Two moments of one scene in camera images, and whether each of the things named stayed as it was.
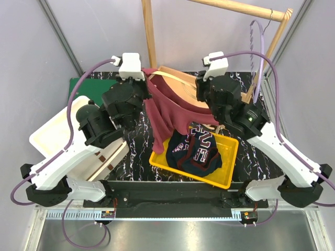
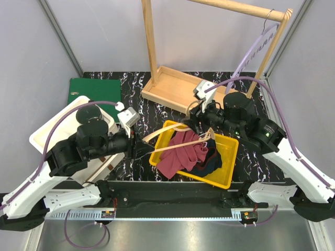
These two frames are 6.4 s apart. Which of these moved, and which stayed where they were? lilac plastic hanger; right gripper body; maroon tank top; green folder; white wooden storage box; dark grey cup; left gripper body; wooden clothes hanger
Moved: lilac plastic hanger; right gripper body; maroon tank top; wooden clothes hanger; left gripper body
Stayed: dark grey cup; green folder; white wooden storage box
